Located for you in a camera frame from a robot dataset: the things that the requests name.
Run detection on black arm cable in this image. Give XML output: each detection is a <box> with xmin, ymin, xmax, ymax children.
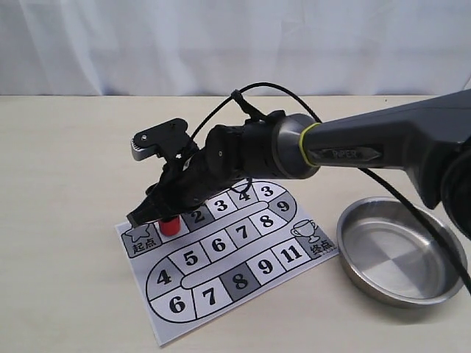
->
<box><xmin>189</xmin><ymin>82</ymin><xmax>471</xmax><ymax>295</ymax></box>

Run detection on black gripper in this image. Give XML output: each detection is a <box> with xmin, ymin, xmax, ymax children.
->
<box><xmin>127</xmin><ymin>147</ymin><xmax>250</xmax><ymax>227</ymax></box>

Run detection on paper number game board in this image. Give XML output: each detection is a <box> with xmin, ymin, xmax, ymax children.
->
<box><xmin>116</xmin><ymin>179</ymin><xmax>339</xmax><ymax>346</ymax></box>

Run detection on white curtain backdrop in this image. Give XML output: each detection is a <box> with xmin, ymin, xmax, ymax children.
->
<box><xmin>1</xmin><ymin>1</ymin><xmax>470</xmax><ymax>96</ymax></box>

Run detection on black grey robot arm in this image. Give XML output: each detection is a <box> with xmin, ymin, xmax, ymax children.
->
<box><xmin>127</xmin><ymin>90</ymin><xmax>470</xmax><ymax>235</ymax></box>

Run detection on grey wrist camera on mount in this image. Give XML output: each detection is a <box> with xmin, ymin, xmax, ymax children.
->
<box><xmin>131</xmin><ymin>118</ymin><xmax>190</xmax><ymax>161</ymax></box>

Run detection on red cylinder game piece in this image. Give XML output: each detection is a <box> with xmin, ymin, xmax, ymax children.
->
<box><xmin>157</xmin><ymin>216</ymin><xmax>181</xmax><ymax>237</ymax></box>

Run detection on round stainless steel dish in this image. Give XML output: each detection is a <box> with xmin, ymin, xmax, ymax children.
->
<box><xmin>336</xmin><ymin>196</ymin><xmax>464</xmax><ymax>308</ymax></box>

